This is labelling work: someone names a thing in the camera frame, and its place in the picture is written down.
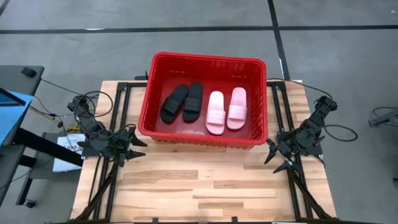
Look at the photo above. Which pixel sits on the black slide sandal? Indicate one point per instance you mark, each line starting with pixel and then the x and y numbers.
pixel 172 104
pixel 192 104

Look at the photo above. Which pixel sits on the blue screen monitor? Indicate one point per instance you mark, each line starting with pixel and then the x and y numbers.
pixel 12 115

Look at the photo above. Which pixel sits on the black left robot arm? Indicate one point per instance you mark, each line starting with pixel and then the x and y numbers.
pixel 90 124

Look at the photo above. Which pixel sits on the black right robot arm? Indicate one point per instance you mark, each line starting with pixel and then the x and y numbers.
pixel 311 124

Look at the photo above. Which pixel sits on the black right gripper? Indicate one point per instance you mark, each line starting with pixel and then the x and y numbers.
pixel 287 151

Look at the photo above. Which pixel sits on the pink slide sandal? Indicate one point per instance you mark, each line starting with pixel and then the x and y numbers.
pixel 237 112
pixel 215 116

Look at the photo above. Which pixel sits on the red plastic bin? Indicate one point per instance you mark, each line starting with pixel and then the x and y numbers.
pixel 200 73

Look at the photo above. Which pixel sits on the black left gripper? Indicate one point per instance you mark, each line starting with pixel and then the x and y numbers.
pixel 124 141

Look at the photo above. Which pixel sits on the black caster wheel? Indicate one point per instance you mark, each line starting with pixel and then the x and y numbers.
pixel 30 203

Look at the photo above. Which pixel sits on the black aluminium table frame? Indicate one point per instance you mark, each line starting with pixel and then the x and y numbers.
pixel 109 183

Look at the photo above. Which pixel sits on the black desk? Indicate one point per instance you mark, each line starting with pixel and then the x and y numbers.
pixel 18 81

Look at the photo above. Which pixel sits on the white paper sheet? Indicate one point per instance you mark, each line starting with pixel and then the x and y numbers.
pixel 62 161

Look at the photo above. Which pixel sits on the black computer mouse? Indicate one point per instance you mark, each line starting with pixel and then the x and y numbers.
pixel 29 72

